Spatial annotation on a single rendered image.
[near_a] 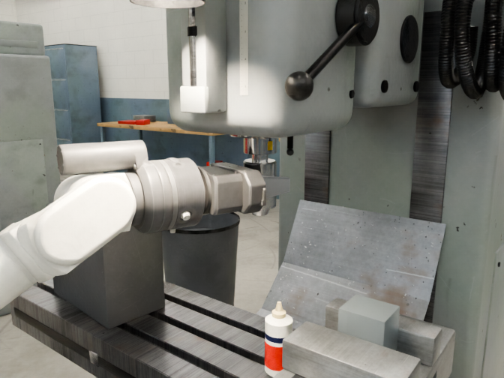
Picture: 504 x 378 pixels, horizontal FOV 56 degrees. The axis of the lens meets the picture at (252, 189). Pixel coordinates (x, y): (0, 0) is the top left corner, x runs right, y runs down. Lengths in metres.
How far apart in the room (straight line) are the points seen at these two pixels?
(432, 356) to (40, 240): 0.47
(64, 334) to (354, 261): 0.57
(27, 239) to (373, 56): 0.48
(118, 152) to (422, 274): 0.61
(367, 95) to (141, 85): 6.87
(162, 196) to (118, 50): 7.37
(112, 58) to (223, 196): 7.49
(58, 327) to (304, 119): 0.62
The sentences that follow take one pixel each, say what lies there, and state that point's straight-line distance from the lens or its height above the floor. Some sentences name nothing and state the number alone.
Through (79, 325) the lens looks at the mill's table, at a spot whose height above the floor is 0.96.
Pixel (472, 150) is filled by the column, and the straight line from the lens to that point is 0.92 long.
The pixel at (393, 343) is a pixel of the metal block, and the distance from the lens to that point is 0.64.
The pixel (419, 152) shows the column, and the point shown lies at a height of 1.25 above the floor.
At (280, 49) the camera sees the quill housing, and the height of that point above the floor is 1.41.
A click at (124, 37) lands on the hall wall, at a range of 7.79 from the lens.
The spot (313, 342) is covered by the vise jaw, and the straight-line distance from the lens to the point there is 0.60.
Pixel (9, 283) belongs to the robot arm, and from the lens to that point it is 0.53.
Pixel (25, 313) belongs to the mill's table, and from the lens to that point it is 1.07.
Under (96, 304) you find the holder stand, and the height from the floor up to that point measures 0.99.
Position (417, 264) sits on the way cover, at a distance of 0.95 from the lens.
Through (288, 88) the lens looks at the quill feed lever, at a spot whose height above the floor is 1.37.
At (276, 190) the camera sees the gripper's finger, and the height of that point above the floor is 1.23.
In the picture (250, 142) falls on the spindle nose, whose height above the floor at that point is 1.30.
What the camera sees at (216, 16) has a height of 1.45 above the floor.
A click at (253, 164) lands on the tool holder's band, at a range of 0.64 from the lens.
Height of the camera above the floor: 1.37
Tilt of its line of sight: 12 degrees down
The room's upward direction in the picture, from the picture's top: straight up
